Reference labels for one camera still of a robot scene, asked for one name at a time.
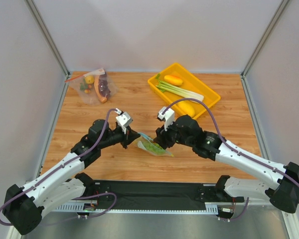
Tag fake green lettuce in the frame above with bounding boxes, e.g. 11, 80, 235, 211
142, 141, 164, 154

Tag blue zip top bag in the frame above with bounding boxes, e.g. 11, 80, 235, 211
136, 132, 174, 157

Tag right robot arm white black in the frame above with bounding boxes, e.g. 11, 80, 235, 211
154, 113, 299, 214

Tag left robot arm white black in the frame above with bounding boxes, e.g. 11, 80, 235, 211
0, 115, 140, 235

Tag fake yellow mango lower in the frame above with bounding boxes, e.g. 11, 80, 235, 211
176, 101, 195, 118

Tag fake orange sausage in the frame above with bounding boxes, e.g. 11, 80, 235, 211
94, 76, 107, 103

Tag fake celery stalk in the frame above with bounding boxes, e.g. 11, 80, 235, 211
156, 80, 204, 102

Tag fake purple grapes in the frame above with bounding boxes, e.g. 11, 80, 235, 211
99, 73, 111, 99

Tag fake orange mango upper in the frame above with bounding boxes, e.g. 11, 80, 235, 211
164, 75, 183, 86

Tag red zip top bag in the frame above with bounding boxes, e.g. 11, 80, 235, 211
65, 68, 119, 105

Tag fake yellow apple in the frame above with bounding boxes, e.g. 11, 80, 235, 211
84, 75, 95, 85

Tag yellow plastic tray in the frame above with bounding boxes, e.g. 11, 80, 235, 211
148, 63, 222, 120

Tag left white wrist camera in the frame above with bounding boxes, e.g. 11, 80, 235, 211
115, 108, 133, 134

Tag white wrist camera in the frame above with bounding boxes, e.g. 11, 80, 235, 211
157, 107, 175, 131
115, 108, 133, 134

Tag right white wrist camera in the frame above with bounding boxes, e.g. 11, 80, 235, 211
157, 107, 175, 131

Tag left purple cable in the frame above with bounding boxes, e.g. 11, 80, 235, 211
0, 108, 120, 227

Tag purple cable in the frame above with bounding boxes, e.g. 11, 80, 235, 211
0, 108, 120, 227
161, 98, 299, 207

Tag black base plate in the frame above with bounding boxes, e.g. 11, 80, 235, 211
83, 180, 245, 209

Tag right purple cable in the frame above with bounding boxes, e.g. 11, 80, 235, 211
161, 98, 299, 207

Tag white cable duct rail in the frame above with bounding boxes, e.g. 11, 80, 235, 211
47, 202, 231, 215

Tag left aluminium frame post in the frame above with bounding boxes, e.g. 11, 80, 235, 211
24, 0, 72, 78

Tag aluminium frame post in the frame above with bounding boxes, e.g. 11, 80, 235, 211
241, 0, 291, 78
24, 0, 72, 78

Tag right aluminium frame post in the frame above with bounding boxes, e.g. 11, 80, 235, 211
241, 0, 291, 78

